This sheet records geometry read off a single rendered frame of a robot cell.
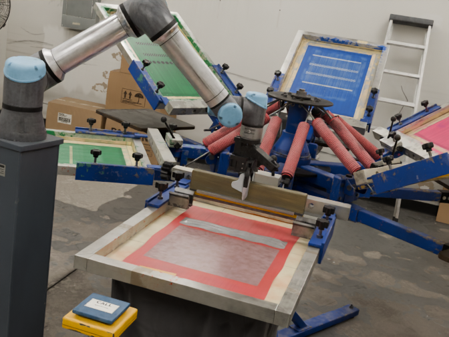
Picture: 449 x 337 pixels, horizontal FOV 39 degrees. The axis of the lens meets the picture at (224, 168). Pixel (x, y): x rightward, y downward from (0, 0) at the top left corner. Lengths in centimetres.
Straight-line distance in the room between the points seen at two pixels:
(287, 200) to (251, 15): 431
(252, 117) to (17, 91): 74
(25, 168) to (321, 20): 458
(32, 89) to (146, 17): 39
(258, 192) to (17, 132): 80
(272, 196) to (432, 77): 414
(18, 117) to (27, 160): 13
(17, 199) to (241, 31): 463
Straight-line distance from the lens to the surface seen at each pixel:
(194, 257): 188
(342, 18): 617
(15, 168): 195
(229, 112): 194
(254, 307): 159
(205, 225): 212
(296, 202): 215
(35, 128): 197
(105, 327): 149
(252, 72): 634
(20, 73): 194
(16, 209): 198
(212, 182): 220
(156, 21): 190
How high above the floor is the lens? 170
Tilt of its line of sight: 15 degrees down
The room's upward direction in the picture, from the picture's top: 9 degrees clockwise
